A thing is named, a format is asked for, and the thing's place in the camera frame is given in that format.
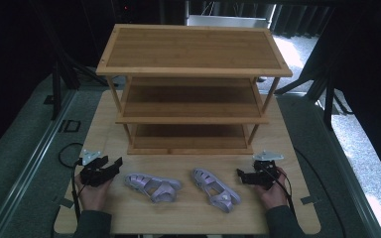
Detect wooden three-tier shoe rack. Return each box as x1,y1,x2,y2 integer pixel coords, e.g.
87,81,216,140
95,23,294,156

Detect dark curtain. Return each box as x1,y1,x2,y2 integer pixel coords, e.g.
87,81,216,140
269,3,332,38

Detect person's right hand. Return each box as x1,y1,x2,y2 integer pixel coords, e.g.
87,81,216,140
253,166,290,211

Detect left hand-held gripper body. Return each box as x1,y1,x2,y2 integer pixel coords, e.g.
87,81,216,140
78,149,111,188

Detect person's left hand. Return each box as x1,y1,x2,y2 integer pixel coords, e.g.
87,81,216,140
74,172,114,213

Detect grey metal floor rail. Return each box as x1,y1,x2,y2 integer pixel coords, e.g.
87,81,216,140
0,89,77,238

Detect grey metal box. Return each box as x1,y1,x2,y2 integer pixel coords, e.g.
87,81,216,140
186,14,270,30

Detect purple sandal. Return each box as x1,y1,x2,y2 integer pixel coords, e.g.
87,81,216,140
190,167,242,214
123,173,183,204

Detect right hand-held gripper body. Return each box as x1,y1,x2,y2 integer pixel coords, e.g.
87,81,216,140
248,150,285,191

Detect black metal stand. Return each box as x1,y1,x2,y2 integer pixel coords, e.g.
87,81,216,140
273,49,355,131
29,0,111,121

